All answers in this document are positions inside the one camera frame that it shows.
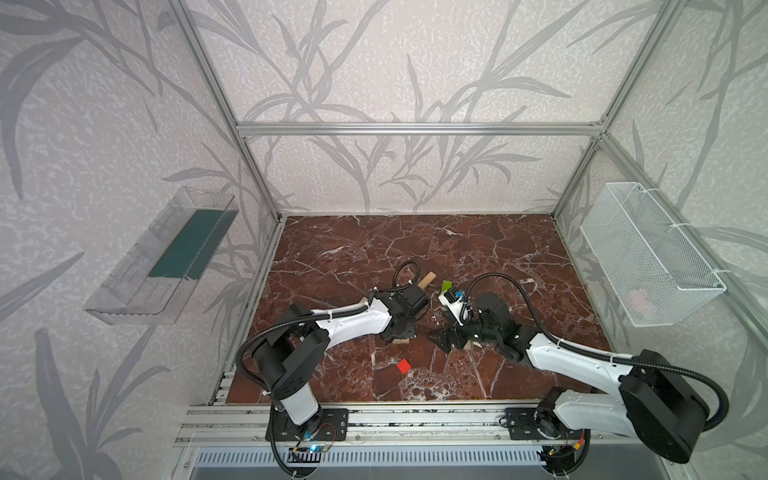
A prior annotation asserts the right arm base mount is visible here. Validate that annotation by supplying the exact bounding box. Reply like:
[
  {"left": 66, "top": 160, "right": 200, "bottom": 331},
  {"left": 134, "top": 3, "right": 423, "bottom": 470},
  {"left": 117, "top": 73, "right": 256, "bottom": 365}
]
[{"left": 498, "top": 407, "right": 583, "bottom": 442}]

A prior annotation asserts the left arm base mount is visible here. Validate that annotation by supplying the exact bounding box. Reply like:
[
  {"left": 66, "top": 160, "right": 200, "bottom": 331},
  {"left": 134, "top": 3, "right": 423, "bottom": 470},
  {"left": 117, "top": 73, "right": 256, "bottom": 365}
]
[{"left": 266, "top": 408, "right": 350, "bottom": 442}]

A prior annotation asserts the white wire basket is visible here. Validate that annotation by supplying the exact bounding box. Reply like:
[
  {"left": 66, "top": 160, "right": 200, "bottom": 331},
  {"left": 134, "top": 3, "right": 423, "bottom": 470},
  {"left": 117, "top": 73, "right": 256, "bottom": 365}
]
[{"left": 580, "top": 182, "right": 727, "bottom": 328}]

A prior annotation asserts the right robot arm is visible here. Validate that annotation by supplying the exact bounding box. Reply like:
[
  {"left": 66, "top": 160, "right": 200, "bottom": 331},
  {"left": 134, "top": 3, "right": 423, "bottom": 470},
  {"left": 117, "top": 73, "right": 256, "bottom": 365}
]
[{"left": 427, "top": 290, "right": 709, "bottom": 463}]

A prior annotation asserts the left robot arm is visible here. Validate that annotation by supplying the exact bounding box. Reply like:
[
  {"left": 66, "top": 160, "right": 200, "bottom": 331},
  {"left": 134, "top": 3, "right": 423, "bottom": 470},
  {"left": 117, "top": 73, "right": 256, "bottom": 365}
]
[{"left": 236, "top": 284, "right": 429, "bottom": 427}]

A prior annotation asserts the clear plastic wall bin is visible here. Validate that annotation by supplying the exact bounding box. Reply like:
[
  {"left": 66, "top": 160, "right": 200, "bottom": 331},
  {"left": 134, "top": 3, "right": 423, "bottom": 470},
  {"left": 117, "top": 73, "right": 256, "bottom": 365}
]
[{"left": 84, "top": 187, "right": 239, "bottom": 326}]

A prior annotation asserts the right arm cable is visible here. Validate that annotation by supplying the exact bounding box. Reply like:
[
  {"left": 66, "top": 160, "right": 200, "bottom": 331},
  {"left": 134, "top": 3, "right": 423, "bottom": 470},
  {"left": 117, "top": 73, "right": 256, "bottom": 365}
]
[{"left": 464, "top": 272, "right": 730, "bottom": 432}]

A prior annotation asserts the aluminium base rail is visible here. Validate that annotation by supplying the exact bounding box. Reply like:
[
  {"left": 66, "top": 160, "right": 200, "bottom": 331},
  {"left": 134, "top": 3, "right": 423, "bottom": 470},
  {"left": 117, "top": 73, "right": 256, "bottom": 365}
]
[{"left": 173, "top": 400, "right": 667, "bottom": 448}]

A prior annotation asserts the red block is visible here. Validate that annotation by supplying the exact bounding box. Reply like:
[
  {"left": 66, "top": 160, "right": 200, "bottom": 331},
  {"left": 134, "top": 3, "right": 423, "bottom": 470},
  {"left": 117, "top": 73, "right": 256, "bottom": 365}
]
[{"left": 397, "top": 359, "right": 412, "bottom": 375}]

